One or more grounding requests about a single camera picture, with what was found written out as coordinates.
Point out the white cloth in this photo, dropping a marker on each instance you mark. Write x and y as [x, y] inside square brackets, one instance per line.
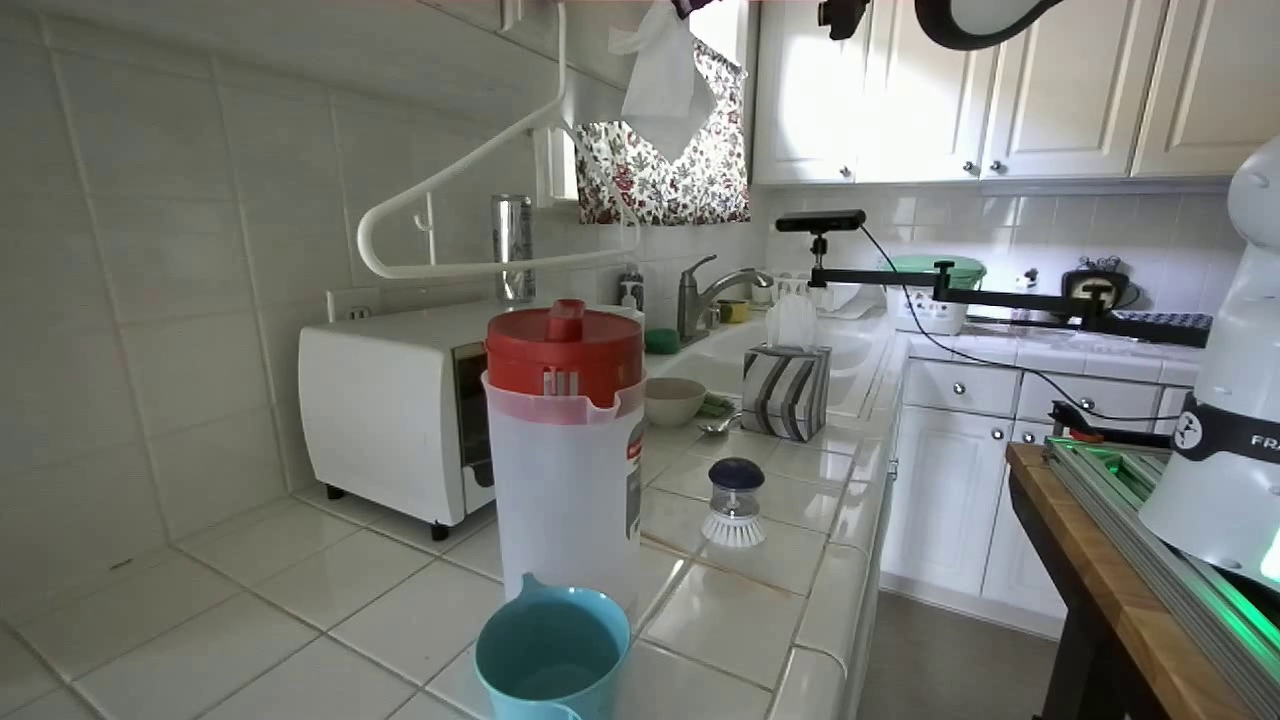
[666, 82]

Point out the white under-cabinet box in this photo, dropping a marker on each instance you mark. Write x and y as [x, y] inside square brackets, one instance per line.
[558, 167]

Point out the white base cabinet drawer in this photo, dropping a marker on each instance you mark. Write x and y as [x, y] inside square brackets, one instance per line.
[964, 389]
[1105, 389]

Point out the white base cabinet door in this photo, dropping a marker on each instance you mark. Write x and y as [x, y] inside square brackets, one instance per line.
[1022, 532]
[941, 502]

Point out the floral window curtain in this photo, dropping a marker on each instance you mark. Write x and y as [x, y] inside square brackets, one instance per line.
[666, 187]

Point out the white plastic clothes hanger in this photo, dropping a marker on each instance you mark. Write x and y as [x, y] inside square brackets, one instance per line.
[452, 169]

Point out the small soap dispenser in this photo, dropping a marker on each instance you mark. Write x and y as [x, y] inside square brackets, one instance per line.
[628, 293]

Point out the chrome kitchen faucet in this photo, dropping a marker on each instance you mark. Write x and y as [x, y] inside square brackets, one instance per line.
[695, 303]

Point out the steel cylinder canister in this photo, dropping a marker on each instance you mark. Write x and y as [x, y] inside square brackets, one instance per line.
[512, 247]

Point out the yellow sponge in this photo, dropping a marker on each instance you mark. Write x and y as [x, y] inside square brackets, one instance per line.
[734, 308]

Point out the clear soap bottle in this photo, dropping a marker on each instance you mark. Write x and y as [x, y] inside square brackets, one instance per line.
[793, 321]

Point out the green sponge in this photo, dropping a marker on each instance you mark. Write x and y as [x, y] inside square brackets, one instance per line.
[661, 342]

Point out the green plastic container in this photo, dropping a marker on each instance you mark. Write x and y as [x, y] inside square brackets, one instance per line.
[941, 271]

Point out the white pot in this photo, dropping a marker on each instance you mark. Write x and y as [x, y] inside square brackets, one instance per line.
[937, 312]

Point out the beige bowl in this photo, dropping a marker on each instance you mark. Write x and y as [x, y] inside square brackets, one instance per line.
[668, 401]

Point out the grey striped dish towel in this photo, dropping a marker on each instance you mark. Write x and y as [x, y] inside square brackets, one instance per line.
[784, 394]

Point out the metal spoon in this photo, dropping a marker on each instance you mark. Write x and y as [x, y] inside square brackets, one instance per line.
[715, 429]

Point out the clear pitcher with red lid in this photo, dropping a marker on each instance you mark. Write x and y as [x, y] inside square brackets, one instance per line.
[563, 464]

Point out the black round dial appliance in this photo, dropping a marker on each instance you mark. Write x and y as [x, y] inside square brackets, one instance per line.
[1097, 285]

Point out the white toaster oven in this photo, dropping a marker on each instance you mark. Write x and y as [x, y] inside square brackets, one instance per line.
[387, 415]

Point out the small glass jar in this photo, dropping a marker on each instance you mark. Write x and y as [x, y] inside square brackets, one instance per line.
[734, 515]

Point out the black stove grate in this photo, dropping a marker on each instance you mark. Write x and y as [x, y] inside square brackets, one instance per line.
[1160, 325]

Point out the black table clamp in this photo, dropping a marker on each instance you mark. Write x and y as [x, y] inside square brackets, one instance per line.
[1105, 426]

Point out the teal plastic measuring cup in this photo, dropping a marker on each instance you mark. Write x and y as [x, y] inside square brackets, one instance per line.
[545, 655]

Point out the wooden table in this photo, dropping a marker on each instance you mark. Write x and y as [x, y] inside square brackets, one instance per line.
[1105, 574]

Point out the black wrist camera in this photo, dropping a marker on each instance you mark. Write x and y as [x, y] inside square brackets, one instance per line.
[843, 16]

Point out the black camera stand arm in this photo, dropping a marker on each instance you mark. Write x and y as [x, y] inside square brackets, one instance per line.
[945, 281]

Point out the aluminium rail with green light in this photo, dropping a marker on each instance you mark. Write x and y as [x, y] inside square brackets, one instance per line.
[1172, 561]

